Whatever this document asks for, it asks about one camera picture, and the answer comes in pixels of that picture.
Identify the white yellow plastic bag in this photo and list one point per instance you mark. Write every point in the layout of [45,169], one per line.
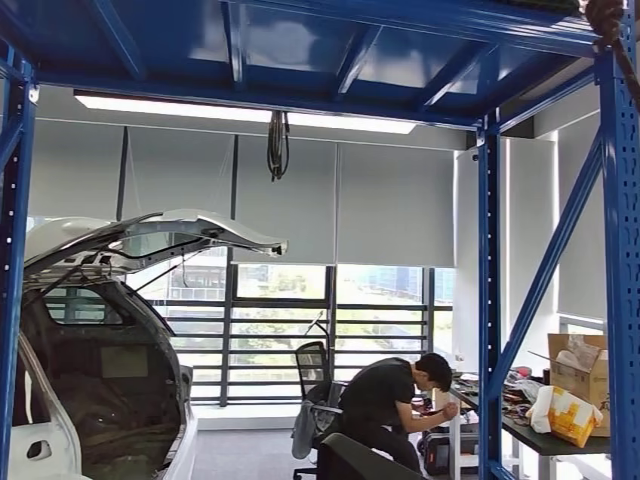
[564,417]

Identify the white open car tailgate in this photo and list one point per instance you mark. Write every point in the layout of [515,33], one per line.
[210,225]

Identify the grey roller blind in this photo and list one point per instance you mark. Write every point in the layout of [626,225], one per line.
[75,172]
[180,172]
[295,199]
[395,199]

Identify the dark padded chair back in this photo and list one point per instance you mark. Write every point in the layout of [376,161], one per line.
[360,464]

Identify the black mesh office chair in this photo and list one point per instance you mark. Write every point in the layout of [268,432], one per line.
[312,364]

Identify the black orange tool case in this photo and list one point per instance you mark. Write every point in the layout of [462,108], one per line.
[440,457]

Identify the dark window guard railing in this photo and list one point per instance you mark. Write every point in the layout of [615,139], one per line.
[280,305]

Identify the crumpled plastic wrap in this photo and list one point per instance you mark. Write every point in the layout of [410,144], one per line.
[577,351]

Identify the white car body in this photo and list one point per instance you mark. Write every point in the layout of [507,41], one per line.
[65,457]

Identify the blue steel shelving rack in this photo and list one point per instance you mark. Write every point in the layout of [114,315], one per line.
[620,265]

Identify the grey jacket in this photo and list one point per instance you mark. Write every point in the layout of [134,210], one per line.
[305,430]

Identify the printed cardboard box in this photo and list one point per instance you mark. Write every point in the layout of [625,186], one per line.
[580,384]

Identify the dark top workbench desk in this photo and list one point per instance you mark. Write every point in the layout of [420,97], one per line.
[525,437]

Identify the person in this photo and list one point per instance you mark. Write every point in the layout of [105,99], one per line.
[380,397]

